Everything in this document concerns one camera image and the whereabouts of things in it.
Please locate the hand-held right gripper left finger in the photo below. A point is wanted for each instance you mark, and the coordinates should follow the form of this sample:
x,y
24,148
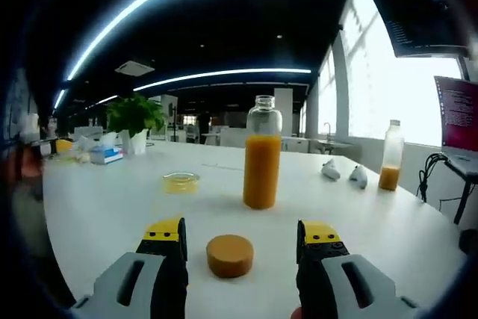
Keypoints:
x,y
145,281

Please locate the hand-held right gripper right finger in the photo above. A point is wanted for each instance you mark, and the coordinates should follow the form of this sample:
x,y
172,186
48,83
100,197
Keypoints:
x,y
336,285

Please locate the brown cork bottle cap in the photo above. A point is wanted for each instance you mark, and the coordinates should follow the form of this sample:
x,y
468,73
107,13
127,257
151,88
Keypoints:
x,y
229,257

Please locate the clear Petri dish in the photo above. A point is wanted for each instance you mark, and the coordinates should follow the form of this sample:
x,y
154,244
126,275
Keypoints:
x,y
181,187

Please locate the clear Petri dish lid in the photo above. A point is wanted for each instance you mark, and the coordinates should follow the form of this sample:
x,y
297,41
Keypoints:
x,y
181,177

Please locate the tall orange liquid culture bottle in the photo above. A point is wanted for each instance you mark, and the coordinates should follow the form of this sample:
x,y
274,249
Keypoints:
x,y
262,169

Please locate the small orange liquid glass bottle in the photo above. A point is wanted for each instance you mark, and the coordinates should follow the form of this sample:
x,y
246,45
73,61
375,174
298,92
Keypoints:
x,y
390,179

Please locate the person's right hand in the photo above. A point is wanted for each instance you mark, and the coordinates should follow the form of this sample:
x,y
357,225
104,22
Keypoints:
x,y
297,313

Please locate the white table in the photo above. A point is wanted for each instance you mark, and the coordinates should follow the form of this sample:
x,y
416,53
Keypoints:
x,y
123,222

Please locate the blue tissue pack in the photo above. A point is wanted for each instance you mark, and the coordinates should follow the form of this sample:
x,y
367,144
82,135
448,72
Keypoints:
x,y
106,154

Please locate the sink faucet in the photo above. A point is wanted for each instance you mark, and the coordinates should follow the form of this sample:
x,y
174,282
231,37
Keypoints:
x,y
328,132

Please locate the black laptop stand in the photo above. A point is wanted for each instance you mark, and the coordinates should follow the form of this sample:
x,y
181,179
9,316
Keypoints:
x,y
465,199

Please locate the potted green plant white pot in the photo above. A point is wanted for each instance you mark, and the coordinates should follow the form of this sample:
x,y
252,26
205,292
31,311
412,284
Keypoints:
x,y
136,117

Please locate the short ceiling light strip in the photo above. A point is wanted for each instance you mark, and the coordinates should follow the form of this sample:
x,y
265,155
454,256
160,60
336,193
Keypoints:
x,y
59,98

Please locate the laptop with purple screen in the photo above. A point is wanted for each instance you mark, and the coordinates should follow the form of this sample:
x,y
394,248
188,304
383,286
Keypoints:
x,y
461,117

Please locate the ceiling air conditioner unit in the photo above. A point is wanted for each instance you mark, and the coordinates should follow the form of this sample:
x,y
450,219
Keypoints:
x,y
134,68

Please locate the wall monitor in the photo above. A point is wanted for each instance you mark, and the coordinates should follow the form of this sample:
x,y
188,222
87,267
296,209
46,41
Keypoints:
x,y
422,16

